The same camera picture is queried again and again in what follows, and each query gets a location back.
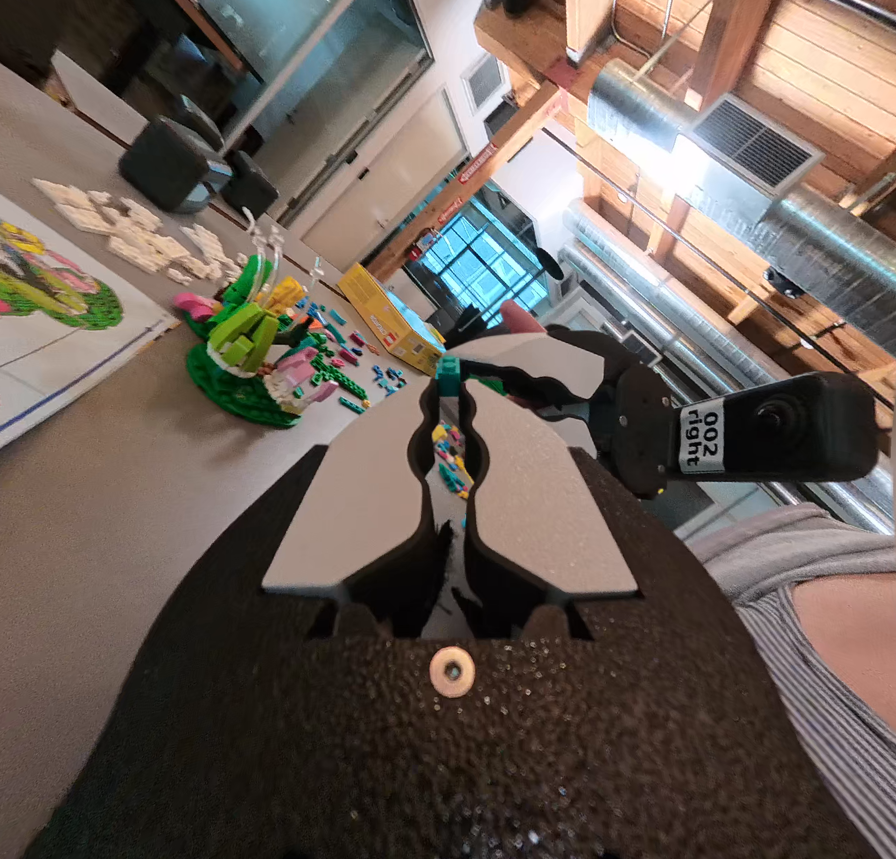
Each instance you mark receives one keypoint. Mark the black battery packs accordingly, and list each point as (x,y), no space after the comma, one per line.
(164,166)

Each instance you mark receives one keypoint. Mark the person's upper body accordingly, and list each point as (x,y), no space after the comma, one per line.
(826,733)

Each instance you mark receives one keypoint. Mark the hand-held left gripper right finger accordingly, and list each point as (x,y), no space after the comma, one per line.
(553,523)

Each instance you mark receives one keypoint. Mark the pile of white bricks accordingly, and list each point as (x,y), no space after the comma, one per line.
(140,250)

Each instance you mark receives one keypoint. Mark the teal toy brick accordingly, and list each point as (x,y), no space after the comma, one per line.
(448,376)

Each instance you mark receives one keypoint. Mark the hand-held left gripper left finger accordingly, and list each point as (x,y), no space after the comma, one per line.
(364,502)

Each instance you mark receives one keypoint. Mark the ceiling vent grille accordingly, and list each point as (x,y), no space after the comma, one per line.
(756,145)

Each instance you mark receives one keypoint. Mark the dark grey power station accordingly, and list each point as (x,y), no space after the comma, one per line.
(248,187)
(203,120)

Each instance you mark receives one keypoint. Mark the black floor lamp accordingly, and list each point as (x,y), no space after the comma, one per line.
(551,264)

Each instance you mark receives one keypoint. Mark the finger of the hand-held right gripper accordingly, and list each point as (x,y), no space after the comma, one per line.
(553,365)
(577,433)

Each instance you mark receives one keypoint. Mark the large silver air duct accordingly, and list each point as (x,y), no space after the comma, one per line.
(826,243)

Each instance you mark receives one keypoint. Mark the white door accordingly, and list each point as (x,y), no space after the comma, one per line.
(378,180)

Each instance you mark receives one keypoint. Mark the brick instruction booklet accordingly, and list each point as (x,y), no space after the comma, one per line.
(70,355)

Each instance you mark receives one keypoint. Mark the yellow toy box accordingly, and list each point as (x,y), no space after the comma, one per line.
(378,313)

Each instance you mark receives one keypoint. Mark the black wall speaker box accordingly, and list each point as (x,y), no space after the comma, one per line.
(500,117)

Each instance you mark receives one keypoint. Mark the white wall vent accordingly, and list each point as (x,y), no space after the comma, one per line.
(484,82)

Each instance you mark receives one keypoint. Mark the person's right hand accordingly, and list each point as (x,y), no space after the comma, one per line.
(521,320)

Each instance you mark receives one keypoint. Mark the grey desk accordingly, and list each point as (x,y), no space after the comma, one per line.
(140,523)

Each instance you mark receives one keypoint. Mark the green lego flower model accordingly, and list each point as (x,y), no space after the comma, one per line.
(231,390)

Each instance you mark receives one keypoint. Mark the pile of colourful bricks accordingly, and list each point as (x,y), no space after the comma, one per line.
(343,379)

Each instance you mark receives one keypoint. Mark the long silver air duct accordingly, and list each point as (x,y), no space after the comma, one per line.
(595,292)
(651,271)

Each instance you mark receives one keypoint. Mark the red fire extinguisher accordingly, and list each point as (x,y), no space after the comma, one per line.
(425,243)

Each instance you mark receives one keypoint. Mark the wooden pillar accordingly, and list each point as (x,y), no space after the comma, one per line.
(448,201)

